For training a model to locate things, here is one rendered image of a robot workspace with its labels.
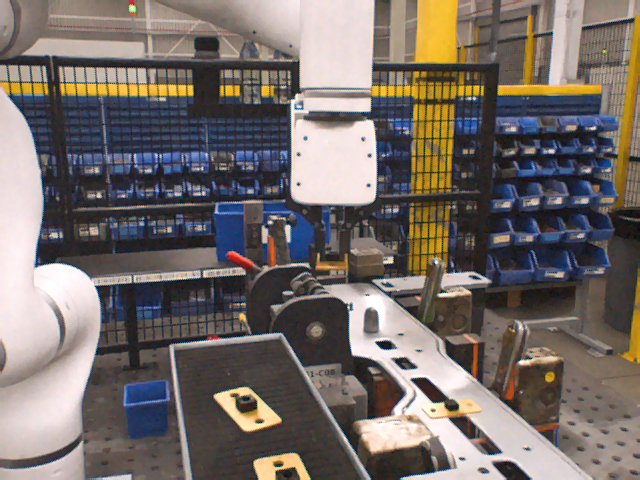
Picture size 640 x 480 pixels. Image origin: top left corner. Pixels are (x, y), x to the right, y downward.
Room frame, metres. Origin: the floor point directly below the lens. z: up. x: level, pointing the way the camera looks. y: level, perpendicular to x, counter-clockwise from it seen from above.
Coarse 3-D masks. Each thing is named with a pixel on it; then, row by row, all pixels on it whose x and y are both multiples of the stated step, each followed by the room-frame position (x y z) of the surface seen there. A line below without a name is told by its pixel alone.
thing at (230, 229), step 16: (224, 208) 1.77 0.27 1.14; (240, 208) 1.78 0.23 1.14; (272, 208) 1.79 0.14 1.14; (224, 224) 1.62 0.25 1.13; (240, 224) 1.62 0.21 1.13; (288, 224) 1.64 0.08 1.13; (304, 224) 1.65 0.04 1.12; (224, 240) 1.62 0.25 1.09; (240, 240) 1.62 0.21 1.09; (288, 240) 1.64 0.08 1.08; (304, 240) 1.65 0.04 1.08; (224, 256) 1.62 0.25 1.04; (304, 256) 1.65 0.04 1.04
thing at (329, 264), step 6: (330, 252) 0.77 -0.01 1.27; (336, 252) 0.77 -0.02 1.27; (318, 258) 0.77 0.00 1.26; (330, 258) 0.76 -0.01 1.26; (336, 258) 0.76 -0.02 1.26; (318, 264) 0.74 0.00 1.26; (324, 264) 0.74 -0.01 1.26; (330, 264) 0.74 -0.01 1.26; (336, 264) 0.74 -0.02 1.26; (342, 264) 0.74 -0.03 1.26; (324, 270) 0.73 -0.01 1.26; (330, 270) 0.72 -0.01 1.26; (336, 270) 0.72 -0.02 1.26; (342, 270) 0.72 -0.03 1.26
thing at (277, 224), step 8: (272, 216) 1.29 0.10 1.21; (280, 216) 1.29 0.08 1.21; (288, 216) 1.28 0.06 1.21; (264, 224) 1.27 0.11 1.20; (272, 224) 1.26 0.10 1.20; (280, 224) 1.26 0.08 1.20; (296, 224) 1.28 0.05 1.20; (272, 232) 1.28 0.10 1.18; (280, 232) 1.26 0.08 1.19; (280, 240) 1.26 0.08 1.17; (280, 248) 1.26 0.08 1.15; (280, 256) 1.26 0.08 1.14; (288, 256) 1.26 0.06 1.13; (280, 264) 1.26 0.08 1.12; (288, 264) 1.26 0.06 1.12
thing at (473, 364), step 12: (456, 336) 1.19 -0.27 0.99; (468, 336) 1.19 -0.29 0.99; (456, 348) 1.15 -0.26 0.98; (468, 348) 1.16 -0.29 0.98; (480, 348) 1.16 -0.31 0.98; (456, 360) 1.15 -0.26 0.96; (468, 360) 1.16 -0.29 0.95; (480, 360) 1.16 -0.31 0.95; (468, 372) 1.16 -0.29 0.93; (480, 372) 1.16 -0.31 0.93; (468, 420) 1.16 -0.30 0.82; (468, 432) 1.16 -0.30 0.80
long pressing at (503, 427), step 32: (352, 288) 1.48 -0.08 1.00; (352, 320) 1.25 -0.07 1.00; (384, 320) 1.25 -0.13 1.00; (416, 320) 1.26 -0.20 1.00; (352, 352) 1.08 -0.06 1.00; (384, 352) 1.09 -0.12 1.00; (416, 352) 1.09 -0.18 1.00; (448, 384) 0.96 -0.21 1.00; (480, 384) 0.96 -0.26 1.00; (480, 416) 0.85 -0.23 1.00; (512, 416) 0.85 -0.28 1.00; (512, 448) 0.77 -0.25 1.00; (544, 448) 0.77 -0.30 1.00
